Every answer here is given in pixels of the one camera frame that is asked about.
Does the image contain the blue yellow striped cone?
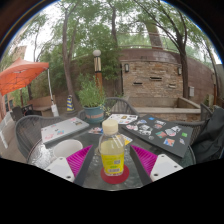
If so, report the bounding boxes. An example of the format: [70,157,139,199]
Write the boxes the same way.
[66,94,75,112]

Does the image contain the yellow printed card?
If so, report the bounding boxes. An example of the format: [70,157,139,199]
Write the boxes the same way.
[123,134,134,147]

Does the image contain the orange canopy with white pole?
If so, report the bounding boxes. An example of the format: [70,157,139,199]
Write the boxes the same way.
[0,57,59,118]

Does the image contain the black backpack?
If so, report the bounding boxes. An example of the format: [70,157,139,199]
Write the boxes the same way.
[191,105,224,164]

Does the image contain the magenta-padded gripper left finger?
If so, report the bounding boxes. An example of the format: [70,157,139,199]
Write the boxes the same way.
[44,145,95,187]

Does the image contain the small colourful sticker card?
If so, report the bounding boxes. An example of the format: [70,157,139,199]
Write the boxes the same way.
[88,126,104,135]

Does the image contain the white ceramic mug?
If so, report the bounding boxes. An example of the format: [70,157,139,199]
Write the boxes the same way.
[52,138,84,159]

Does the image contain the yellow-labelled clear drink bottle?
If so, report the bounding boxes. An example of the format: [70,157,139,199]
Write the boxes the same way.
[98,119,127,177]

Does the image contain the flat round red coaster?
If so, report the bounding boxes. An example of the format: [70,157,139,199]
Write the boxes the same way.
[100,163,130,185]

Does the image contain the dark patio chair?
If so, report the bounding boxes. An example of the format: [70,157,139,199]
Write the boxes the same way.
[9,104,34,123]

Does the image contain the white sticker sheet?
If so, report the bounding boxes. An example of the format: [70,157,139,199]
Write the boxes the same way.
[106,113,139,126]

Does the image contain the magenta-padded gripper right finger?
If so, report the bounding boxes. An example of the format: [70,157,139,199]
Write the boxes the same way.
[130,143,184,186]

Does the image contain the potted plant in teal pot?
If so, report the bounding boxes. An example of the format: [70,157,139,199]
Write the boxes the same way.
[75,74,108,125]

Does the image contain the silver laptop with stickers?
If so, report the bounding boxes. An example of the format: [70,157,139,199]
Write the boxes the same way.
[40,116,91,146]

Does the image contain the wooden globe lamp post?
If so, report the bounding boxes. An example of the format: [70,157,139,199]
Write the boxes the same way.
[92,49,104,98]

